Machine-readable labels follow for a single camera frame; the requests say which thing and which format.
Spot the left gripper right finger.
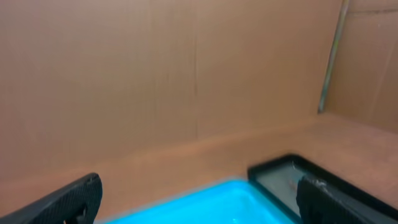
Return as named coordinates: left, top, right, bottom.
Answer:
left=296, top=175, right=397, bottom=224

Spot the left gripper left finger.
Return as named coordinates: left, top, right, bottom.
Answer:
left=1, top=173, right=103, bottom=224

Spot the teal plastic tray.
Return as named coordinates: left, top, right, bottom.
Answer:
left=100, top=179, right=294, bottom=224

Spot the black water basin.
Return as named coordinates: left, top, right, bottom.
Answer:
left=247, top=154, right=397, bottom=224

